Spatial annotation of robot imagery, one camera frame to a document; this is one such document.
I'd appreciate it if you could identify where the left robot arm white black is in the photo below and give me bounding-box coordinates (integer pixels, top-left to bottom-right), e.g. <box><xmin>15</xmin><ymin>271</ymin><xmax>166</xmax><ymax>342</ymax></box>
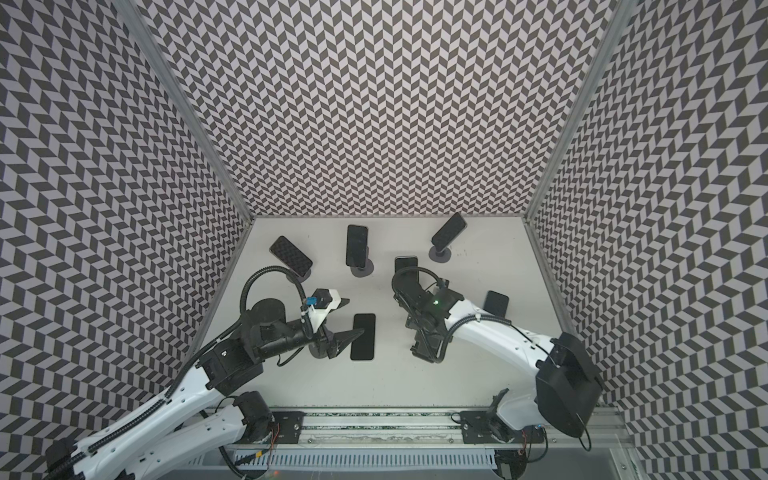
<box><xmin>45</xmin><ymin>266</ymin><xmax>363</xmax><ymax>479</ymax></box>

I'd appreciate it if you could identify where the round grey stand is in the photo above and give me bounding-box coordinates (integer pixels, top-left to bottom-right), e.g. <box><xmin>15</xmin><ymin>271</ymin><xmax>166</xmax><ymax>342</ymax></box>
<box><xmin>350</xmin><ymin>258</ymin><xmax>374</xmax><ymax>278</ymax></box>
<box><xmin>296</xmin><ymin>269</ymin><xmax>312</xmax><ymax>283</ymax></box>
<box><xmin>428</xmin><ymin>245</ymin><xmax>452</xmax><ymax>263</ymax></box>

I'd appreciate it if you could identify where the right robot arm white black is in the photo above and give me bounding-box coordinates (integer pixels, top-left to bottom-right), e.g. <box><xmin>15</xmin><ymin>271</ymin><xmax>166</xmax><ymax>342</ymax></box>
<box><xmin>391</xmin><ymin>266</ymin><xmax>605</xmax><ymax>442</ymax></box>

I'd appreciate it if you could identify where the white ventilation grille strip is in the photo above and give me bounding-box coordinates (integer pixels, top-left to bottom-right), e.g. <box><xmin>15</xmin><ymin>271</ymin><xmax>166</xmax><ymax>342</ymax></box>
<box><xmin>179</xmin><ymin>451</ymin><xmax>499</xmax><ymax>470</ymax></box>

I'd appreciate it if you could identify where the aluminium mounting rail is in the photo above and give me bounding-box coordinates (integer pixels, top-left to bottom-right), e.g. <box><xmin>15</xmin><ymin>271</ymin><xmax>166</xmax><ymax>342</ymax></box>
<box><xmin>179</xmin><ymin>407</ymin><xmax>625</xmax><ymax>451</ymax></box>

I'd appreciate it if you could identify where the black folding stand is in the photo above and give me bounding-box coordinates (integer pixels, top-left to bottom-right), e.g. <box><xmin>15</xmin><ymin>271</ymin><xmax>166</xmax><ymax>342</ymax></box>
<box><xmin>411</xmin><ymin>332</ymin><xmax>442</xmax><ymax>363</ymax></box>

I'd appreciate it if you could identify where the round grey stand back left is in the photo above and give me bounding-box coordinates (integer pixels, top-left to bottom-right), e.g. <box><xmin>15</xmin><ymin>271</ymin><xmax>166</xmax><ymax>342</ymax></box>
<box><xmin>296</xmin><ymin>269</ymin><xmax>312</xmax><ymax>283</ymax></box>

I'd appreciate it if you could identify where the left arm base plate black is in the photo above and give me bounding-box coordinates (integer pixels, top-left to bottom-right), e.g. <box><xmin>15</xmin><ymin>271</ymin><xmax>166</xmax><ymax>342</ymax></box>
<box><xmin>270</xmin><ymin>410</ymin><xmax>305</xmax><ymax>445</ymax></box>

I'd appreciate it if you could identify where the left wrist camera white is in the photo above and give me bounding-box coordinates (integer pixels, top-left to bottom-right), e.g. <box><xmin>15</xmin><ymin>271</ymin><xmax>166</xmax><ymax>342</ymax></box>
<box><xmin>304</xmin><ymin>288</ymin><xmax>341</xmax><ymax>332</ymax></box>

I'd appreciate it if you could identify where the round grey stand back right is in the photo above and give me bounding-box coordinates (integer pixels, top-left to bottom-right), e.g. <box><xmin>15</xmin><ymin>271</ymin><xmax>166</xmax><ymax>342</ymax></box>
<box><xmin>428</xmin><ymin>245</ymin><xmax>452</xmax><ymax>263</ymax></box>

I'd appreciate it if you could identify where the round grey stand back centre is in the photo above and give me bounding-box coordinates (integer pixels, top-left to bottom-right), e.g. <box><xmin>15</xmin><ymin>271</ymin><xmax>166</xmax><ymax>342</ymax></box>
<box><xmin>350</xmin><ymin>258</ymin><xmax>374</xmax><ymax>278</ymax></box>

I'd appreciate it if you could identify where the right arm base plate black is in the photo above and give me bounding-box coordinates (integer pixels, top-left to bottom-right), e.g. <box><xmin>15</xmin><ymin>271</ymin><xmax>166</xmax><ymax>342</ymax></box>
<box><xmin>458</xmin><ymin>410</ymin><xmax>525</xmax><ymax>444</ymax></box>

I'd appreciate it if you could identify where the white-edged phone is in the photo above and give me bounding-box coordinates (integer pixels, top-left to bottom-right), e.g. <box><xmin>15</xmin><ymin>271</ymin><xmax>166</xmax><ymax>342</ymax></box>
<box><xmin>350</xmin><ymin>313</ymin><xmax>376</xmax><ymax>361</ymax></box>

